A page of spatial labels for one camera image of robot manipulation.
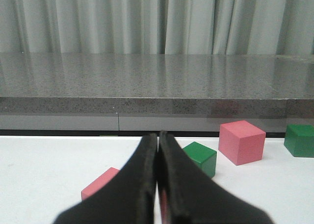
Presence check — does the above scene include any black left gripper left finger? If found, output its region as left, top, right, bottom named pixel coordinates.
left=54, top=134, right=157, bottom=224

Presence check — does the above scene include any pink flat block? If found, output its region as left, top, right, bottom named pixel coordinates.
left=80, top=167, right=120, bottom=200

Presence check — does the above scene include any grey stone counter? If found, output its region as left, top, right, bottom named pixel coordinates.
left=0, top=53, right=314, bottom=133

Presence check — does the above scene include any grey-green curtain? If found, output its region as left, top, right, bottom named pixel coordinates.
left=0, top=0, right=314, bottom=55

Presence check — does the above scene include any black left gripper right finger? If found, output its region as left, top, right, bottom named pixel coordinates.
left=157, top=131, right=273, bottom=224

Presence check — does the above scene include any large pink cube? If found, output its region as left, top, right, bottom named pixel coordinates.
left=218, top=120, right=266, bottom=166

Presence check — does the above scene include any green cube far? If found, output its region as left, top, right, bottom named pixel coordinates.
left=284, top=124, right=314, bottom=158

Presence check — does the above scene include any green cube near fingers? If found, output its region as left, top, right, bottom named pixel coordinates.
left=183, top=141, right=217, bottom=178

